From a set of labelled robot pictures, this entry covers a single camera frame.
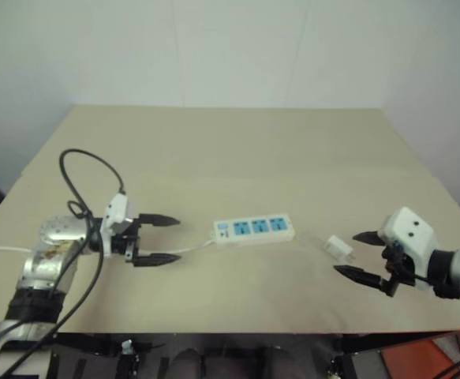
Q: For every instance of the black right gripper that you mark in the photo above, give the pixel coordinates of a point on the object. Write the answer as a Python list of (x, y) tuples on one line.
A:
[(399, 268)]

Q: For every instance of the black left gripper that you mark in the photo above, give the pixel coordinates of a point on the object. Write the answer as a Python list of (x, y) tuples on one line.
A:
[(121, 245)]

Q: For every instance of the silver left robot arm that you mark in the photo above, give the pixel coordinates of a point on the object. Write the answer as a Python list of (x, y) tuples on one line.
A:
[(48, 252)]

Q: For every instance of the white plug adapter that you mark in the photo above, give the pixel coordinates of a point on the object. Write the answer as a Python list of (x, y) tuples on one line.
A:
[(337, 248)]

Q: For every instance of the white blue power strip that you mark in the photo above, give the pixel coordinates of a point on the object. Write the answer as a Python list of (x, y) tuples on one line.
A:
[(253, 231)]

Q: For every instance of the orange floor object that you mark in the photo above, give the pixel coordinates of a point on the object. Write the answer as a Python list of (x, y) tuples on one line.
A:
[(456, 343)]

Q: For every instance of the dark rounded shape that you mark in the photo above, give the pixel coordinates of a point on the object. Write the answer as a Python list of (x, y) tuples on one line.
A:
[(186, 365)]

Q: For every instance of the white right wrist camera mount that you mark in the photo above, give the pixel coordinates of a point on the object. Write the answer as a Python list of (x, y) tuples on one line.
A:
[(409, 233)]

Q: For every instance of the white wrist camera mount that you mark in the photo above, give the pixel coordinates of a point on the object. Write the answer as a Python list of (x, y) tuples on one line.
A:
[(115, 211), (409, 233)]

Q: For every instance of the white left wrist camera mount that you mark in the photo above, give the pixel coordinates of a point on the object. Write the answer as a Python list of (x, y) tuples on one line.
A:
[(115, 211)]

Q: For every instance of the black table frame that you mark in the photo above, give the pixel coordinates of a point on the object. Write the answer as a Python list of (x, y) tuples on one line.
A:
[(253, 338)]

